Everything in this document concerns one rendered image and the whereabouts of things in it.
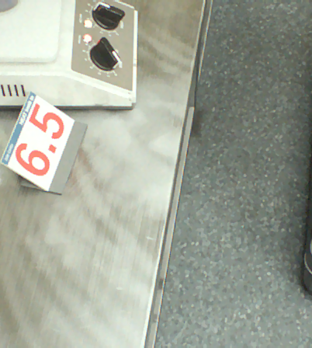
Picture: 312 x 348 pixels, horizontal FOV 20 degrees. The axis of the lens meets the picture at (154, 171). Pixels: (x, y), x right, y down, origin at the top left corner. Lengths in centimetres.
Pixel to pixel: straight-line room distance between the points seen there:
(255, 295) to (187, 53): 77
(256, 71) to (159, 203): 109
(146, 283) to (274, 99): 111
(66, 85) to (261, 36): 115
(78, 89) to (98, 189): 11
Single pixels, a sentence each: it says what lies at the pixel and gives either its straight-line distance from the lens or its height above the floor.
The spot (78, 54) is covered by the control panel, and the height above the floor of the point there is 81.
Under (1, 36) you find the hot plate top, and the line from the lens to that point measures 90.
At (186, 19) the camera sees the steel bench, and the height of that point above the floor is 75.
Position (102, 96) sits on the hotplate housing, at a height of 78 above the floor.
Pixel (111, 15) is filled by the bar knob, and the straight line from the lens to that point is 95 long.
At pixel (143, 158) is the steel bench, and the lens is 90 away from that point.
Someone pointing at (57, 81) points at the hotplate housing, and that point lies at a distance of 90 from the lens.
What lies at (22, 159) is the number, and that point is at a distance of 88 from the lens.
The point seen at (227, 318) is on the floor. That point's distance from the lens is 164.
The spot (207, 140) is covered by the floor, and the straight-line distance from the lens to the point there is 182.
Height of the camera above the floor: 151
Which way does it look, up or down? 58 degrees down
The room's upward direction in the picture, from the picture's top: straight up
